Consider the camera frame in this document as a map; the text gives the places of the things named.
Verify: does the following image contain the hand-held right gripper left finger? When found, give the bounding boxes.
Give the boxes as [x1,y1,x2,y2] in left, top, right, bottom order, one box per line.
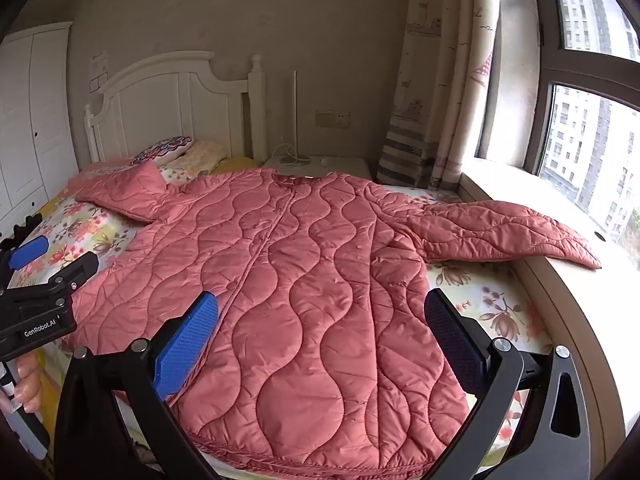
[52,291,221,480]

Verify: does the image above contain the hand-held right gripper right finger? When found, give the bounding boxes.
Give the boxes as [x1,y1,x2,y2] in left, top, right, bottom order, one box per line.
[423,288,592,480]

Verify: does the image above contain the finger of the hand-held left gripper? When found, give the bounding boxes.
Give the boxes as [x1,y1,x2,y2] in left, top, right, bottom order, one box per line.
[10,251,99,307]
[0,214,51,286]

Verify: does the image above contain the pink quilted coat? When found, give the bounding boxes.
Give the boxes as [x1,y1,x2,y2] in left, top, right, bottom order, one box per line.
[60,162,602,476]

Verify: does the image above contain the person's left hand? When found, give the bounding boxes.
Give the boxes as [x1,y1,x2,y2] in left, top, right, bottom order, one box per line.
[0,350,45,413]

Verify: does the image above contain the floral bed sheet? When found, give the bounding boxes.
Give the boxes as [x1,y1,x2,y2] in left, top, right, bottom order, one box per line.
[10,157,556,480]

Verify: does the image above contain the beige window sill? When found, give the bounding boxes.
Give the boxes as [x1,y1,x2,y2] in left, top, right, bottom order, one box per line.
[457,157,640,461]

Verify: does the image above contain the white wardrobe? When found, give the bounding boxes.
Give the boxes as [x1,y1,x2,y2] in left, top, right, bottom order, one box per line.
[0,22,81,226]

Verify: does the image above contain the mandala patterned pillow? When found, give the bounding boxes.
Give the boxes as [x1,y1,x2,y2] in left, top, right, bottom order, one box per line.
[131,135,195,167]

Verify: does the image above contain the pale yellow checked pillow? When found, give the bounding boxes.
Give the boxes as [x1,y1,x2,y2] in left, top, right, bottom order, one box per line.
[170,140,227,176]

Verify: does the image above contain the white wooden headboard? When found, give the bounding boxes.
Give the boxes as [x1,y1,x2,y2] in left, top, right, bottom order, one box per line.
[83,51,266,166]

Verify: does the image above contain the white nightstand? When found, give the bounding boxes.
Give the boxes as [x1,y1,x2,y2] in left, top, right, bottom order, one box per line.
[262,155,373,183]

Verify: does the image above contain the apartment buildings outside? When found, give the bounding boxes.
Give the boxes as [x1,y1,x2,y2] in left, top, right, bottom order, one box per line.
[540,0,640,256]

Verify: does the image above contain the thin pole lamp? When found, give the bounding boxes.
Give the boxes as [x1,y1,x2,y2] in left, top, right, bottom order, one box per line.
[279,71,312,166]

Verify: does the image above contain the printed striped curtain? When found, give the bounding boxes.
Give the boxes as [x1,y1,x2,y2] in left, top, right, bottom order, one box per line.
[376,0,503,192]

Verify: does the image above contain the dark framed window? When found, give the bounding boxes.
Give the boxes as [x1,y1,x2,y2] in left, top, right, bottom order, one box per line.
[475,0,640,256]

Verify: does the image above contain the paper notice on wall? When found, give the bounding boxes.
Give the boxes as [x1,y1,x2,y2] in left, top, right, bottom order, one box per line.
[89,50,110,92]

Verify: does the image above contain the white cable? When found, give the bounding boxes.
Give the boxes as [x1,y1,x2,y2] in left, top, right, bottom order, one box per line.
[270,137,296,162]

